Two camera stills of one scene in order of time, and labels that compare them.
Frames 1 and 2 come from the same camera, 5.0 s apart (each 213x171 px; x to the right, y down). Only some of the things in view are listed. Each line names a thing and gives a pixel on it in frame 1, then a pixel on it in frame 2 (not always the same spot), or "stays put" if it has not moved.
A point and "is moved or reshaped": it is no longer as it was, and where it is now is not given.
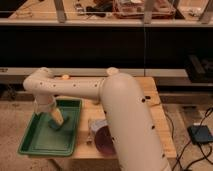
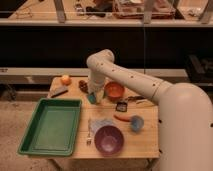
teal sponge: [57, 120] is moved or reshaped
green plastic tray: [40, 139] stays put
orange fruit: [65, 77] stays put
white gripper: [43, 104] -> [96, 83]
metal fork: [89, 138] stays put
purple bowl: [104, 141] stays put
